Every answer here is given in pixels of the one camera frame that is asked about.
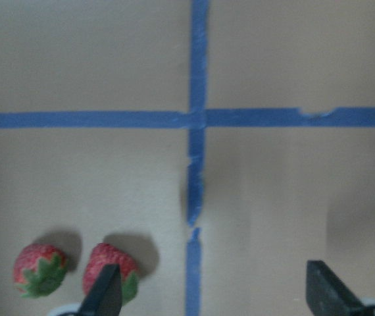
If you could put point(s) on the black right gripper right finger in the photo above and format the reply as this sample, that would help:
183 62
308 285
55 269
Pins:
326 294

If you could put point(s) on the red strawberry moved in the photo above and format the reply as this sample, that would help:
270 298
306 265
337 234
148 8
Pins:
106 254
39 270

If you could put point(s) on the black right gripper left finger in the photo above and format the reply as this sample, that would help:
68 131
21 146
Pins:
105 296

